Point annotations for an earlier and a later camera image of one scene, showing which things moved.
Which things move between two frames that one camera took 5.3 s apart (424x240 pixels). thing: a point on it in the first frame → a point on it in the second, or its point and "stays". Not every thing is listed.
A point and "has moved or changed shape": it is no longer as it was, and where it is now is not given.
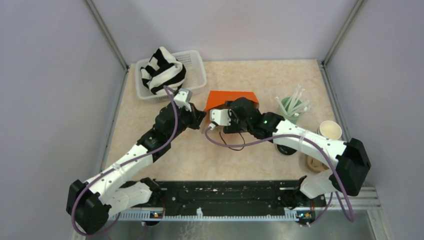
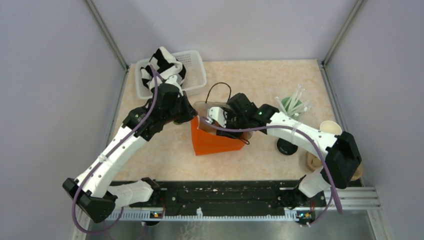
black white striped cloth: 163,70 stays
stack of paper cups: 329,129 stays
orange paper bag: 216,99 has moved or changed shape
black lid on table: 285,150 stays
